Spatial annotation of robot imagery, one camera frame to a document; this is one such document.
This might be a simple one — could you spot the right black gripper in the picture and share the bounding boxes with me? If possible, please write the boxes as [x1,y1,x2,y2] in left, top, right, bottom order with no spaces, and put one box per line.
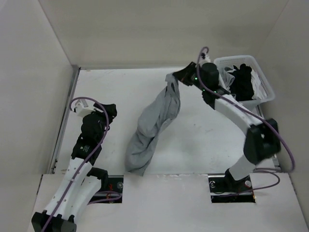
[173,61,208,92]

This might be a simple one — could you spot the grey tank top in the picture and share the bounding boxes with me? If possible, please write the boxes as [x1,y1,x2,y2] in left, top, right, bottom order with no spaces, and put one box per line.
[125,73,181,176]

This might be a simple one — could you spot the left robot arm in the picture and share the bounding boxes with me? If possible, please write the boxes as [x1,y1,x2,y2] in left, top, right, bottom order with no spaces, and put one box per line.
[31,101,117,232]

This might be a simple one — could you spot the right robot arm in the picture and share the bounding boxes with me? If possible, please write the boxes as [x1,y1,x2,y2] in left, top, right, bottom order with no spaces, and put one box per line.
[172,62,281,193]

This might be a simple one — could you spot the black tank top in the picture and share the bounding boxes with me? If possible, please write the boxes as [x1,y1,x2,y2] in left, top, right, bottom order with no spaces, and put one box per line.
[230,64,254,102]

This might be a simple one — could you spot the white tank top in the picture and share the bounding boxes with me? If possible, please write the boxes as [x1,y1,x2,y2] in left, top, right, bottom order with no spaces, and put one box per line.
[251,70,267,100]

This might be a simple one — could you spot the light grey garment in basket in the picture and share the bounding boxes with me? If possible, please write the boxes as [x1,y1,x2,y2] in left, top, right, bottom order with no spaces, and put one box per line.
[223,66,236,90]

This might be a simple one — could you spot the white plastic basket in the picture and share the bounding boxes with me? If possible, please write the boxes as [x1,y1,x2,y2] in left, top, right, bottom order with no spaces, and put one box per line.
[213,55,275,110]

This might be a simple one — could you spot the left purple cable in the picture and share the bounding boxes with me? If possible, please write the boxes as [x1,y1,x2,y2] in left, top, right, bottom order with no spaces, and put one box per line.
[41,97,122,232]

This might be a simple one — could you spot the purple cable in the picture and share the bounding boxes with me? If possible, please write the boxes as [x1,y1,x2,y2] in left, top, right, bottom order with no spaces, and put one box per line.
[196,46,295,194]
[41,97,122,232]

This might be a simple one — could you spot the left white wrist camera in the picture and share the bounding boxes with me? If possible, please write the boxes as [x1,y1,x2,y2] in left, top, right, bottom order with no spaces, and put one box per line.
[73,99,94,117]

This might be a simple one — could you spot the metal table edge rail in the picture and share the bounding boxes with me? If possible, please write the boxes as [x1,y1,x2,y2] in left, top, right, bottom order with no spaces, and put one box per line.
[47,65,81,174]

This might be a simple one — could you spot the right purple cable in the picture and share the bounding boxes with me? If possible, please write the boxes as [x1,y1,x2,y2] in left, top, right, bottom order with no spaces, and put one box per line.
[196,46,295,194]

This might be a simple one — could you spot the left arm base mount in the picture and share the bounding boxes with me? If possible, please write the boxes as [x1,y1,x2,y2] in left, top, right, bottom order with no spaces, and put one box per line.
[90,175,124,203]

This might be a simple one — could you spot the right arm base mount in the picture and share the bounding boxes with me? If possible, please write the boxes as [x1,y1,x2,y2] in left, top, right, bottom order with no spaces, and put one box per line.
[208,175,255,203]

